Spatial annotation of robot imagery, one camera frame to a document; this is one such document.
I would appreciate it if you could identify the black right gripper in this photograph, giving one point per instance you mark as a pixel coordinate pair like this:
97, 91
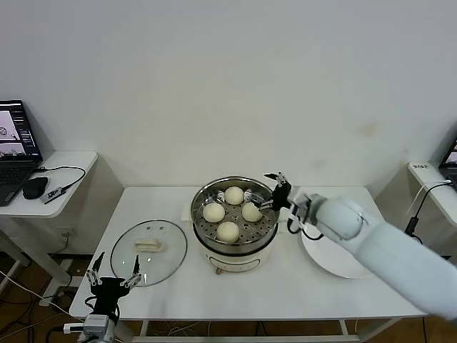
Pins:
282, 196

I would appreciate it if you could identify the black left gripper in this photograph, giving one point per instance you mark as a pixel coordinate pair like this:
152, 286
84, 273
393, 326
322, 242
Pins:
108, 291

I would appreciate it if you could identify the white steamed baozi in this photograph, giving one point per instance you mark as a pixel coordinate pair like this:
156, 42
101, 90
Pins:
228, 231
214, 213
252, 211
234, 195

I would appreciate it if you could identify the round glass pot lid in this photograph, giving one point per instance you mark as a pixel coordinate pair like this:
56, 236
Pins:
160, 261

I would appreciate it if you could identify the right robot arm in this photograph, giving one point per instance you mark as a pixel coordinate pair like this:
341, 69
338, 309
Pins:
392, 257

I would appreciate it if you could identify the perforated steel steamer basket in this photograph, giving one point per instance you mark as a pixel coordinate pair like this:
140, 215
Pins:
260, 232

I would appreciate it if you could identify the cream electric cooker base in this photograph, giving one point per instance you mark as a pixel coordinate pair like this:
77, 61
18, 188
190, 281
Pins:
232, 259

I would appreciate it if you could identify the round white plate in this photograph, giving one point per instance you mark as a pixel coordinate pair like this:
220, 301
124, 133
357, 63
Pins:
328, 257

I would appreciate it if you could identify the grey usb hub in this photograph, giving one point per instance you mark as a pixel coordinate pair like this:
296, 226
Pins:
53, 194

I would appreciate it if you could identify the black computer mouse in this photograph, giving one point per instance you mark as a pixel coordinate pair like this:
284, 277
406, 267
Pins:
35, 188

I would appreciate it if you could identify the white side table with laptop and mouse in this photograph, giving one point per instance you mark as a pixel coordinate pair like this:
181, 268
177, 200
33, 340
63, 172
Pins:
71, 160

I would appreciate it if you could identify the white label sticker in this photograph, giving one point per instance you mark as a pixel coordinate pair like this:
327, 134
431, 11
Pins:
419, 166

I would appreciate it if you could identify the open black laptop pink screen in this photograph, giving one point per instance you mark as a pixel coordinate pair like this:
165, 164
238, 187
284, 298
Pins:
14, 132

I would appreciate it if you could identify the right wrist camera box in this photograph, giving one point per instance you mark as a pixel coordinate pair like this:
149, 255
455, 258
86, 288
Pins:
300, 207

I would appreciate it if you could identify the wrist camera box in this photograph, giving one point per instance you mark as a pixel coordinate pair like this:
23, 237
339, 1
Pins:
95, 323
300, 207

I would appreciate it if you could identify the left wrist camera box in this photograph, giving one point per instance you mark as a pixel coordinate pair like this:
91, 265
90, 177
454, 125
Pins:
95, 323

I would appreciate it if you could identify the white main table frame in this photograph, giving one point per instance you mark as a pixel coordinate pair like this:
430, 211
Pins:
144, 328

